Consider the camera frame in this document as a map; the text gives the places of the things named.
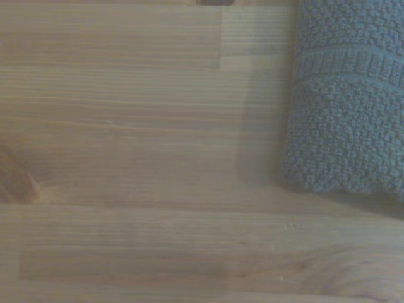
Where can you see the blue-grey terry towel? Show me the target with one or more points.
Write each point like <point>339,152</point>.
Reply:
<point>347,104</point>

